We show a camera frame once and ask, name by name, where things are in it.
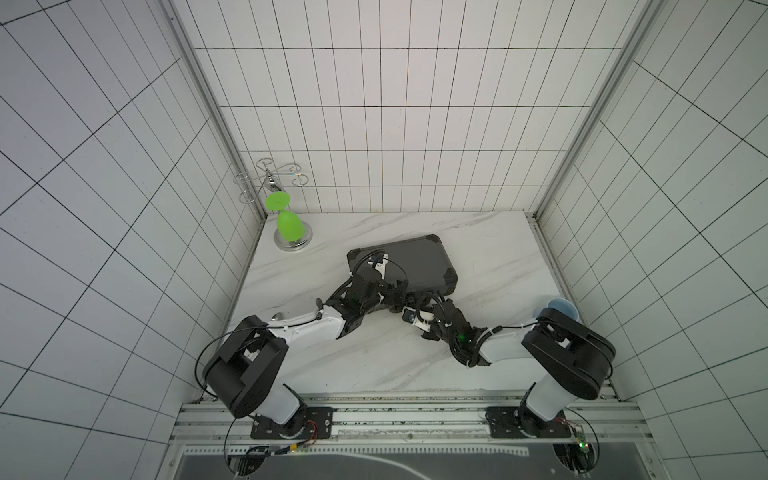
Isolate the black poker set case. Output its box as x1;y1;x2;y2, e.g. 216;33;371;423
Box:
346;234;458;306

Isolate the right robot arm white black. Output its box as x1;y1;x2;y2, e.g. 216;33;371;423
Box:
413;294;616;438

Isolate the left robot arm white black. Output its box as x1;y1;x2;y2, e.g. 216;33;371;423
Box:
197;270;409;438

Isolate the green plastic wine glass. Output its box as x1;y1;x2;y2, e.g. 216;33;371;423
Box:
265;191;305;242

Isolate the light blue ceramic mug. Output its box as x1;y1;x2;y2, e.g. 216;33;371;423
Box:
534;297;581;322

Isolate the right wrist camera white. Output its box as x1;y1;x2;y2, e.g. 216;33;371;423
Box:
401;307;434;332

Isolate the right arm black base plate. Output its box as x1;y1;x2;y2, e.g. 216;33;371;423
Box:
485;406;572;439

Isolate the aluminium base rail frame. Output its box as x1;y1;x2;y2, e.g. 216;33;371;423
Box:
170;391;651;451

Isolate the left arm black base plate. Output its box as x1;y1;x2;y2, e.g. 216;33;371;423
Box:
251;406;334;441

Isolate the chrome wire glass rack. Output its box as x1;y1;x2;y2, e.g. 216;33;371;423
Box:
234;157;313;252

